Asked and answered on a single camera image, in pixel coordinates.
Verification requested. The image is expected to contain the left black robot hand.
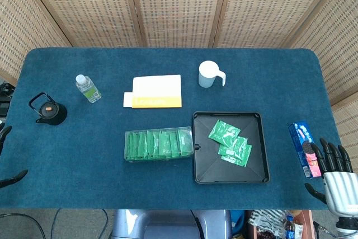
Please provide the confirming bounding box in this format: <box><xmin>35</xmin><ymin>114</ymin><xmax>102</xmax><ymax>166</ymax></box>
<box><xmin>0</xmin><ymin>123</ymin><xmax>29</xmax><ymax>189</ymax></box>

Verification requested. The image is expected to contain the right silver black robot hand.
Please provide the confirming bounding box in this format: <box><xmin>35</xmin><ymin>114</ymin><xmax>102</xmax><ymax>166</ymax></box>
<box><xmin>304</xmin><ymin>137</ymin><xmax>358</xmax><ymax>216</ymax></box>

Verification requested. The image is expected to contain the transparent plastic box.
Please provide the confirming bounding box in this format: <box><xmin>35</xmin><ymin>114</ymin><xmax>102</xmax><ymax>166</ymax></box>
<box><xmin>124</xmin><ymin>126</ymin><xmax>194</xmax><ymax>163</ymax></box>

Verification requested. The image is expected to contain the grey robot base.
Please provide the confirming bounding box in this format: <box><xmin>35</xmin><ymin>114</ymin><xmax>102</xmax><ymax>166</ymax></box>
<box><xmin>111</xmin><ymin>209</ymin><xmax>233</xmax><ymax>239</ymax></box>

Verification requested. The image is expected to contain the blue cookie package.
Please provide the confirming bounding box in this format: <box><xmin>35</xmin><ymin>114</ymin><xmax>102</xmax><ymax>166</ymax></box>
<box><xmin>288</xmin><ymin>121</ymin><xmax>322</xmax><ymax>180</ymax></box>

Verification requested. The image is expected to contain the black plastic tray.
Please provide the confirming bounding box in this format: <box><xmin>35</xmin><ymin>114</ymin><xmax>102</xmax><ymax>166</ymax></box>
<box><xmin>192</xmin><ymin>111</ymin><xmax>271</xmax><ymax>185</ymax></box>

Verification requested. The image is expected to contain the white and yellow flat box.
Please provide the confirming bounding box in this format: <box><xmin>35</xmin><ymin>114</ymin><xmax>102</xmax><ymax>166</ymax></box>
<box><xmin>131</xmin><ymin>74</ymin><xmax>183</xmax><ymax>109</ymax></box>

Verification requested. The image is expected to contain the orange storage crate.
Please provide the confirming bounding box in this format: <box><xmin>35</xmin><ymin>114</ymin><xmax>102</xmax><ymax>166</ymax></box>
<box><xmin>246</xmin><ymin>209</ymin><xmax>315</xmax><ymax>239</ymax></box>

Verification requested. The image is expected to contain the snack packet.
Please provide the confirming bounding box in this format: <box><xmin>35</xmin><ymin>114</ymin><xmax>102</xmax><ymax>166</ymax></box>
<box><xmin>292</xmin><ymin>218</ymin><xmax>305</xmax><ymax>239</ymax></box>

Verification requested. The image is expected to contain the woven folding screen panel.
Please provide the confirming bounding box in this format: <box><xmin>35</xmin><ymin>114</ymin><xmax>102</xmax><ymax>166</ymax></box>
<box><xmin>211</xmin><ymin>0</ymin><xmax>343</xmax><ymax>49</ymax></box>
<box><xmin>21</xmin><ymin>0</ymin><xmax>144</xmax><ymax>48</ymax></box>
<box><xmin>331</xmin><ymin>100</ymin><xmax>358</xmax><ymax>172</ymax></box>
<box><xmin>286</xmin><ymin>0</ymin><xmax>358</xmax><ymax>107</ymax></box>
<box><xmin>128</xmin><ymin>0</ymin><xmax>230</xmax><ymax>49</ymax></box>
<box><xmin>0</xmin><ymin>0</ymin><xmax>72</xmax><ymax>86</ymax></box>

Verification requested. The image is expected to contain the cola bottle blue label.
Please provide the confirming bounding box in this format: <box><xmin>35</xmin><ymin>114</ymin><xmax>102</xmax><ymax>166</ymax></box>
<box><xmin>284</xmin><ymin>215</ymin><xmax>295</xmax><ymax>239</ymax></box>

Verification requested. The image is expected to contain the black cast iron teapot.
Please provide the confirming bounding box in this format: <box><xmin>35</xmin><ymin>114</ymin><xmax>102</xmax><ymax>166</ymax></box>
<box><xmin>28</xmin><ymin>92</ymin><xmax>68</xmax><ymax>126</ymax></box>

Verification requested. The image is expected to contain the black equipment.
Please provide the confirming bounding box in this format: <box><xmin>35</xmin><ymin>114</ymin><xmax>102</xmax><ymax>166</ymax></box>
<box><xmin>0</xmin><ymin>81</ymin><xmax>14</xmax><ymax>117</ymax></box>

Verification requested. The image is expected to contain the black-and-white striped cloth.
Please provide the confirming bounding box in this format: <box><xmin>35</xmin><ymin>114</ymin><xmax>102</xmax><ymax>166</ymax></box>
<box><xmin>247</xmin><ymin>209</ymin><xmax>286</xmax><ymax>234</ymax></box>

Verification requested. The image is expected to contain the blue carpet table cover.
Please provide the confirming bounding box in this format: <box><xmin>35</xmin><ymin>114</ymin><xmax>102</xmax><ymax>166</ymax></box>
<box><xmin>0</xmin><ymin>47</ymin><xmax>349</xmax><ymax>210</ymax></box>

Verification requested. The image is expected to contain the clear water bottle green label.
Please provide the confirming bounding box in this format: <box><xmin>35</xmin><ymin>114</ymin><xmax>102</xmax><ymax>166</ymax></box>
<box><xmin>75</xmin><ymin>74</ymin><xmax>102</xmax><ymax>104</ymax></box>

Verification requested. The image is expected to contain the white plastic mug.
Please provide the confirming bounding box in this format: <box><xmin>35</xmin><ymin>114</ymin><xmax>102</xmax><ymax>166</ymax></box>
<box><xmin>198</xmin><ymin>60</ymin><xmax>227</xmax><ymax>88</ymax></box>

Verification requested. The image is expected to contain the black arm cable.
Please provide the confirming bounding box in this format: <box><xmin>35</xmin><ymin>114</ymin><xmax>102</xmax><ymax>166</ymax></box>
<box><xmin>313</xmin><ymin>221</ymin><xmax>341</xmax><ymax>237</ymax></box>

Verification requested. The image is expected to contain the black floor cable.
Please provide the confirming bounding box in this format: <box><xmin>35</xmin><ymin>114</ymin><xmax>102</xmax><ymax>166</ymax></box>
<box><xmin>97</xmin><ymin>208</ymin><xmax>110</xmax><ymax>239</ymax></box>
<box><xmin>0</xmin><ymin>212</ymin><xmax>47</xmax><ymax>239</ymax></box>
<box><xmin>51</xmin><ymin>208</ymin><xmax>63</xmax><ymax>239</ymax></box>

